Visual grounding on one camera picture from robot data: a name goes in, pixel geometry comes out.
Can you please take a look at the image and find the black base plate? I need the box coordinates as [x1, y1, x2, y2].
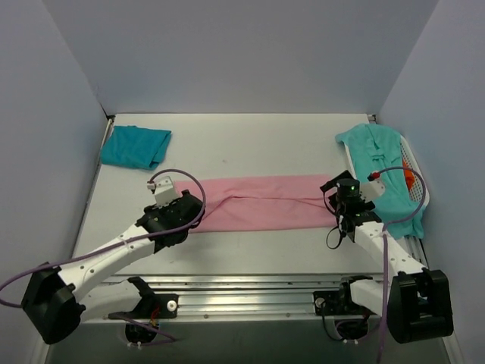
[108, 293, 179, 320]
[313, 290, 376, 316]

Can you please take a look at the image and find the orange garment in basket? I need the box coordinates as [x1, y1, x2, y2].
[402, 159, 415, 191]

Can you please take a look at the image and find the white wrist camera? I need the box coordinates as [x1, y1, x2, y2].
[360, 171, 386, 201]
[147, 177, 180, 208]

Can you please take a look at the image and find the light turquoise t-shirt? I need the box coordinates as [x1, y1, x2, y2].
[335, 124, 425, 240]

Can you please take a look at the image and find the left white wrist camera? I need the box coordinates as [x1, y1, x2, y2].
[147, 177, 180, 208]

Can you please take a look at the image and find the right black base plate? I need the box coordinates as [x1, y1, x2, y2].
[313, 290, 376, 316]

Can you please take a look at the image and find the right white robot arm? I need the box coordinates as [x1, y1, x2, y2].
[320, 171, 454, 344]

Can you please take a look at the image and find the folded teal t-shirt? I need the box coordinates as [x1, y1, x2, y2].
[100, 126, 172, 171]

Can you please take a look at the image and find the black looped cable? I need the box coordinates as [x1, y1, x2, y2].
[321, 189, 352, 250]

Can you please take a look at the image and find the white plastic laundry basket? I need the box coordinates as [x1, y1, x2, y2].
[344, 136, 430, 207]

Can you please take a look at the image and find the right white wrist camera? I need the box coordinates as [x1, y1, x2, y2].
[360, 171, 386, 201]

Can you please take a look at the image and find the aluminium mounting rail frame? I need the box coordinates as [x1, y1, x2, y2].
[37, 227, 454, 364]

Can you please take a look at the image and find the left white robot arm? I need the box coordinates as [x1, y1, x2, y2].
[21, 190, 205, 344]

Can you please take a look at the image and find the pink t-shirt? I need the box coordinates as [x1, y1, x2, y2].
[196, 174, 335, 233]

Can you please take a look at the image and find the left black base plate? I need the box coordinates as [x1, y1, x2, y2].
[108, 293, 179, 320]

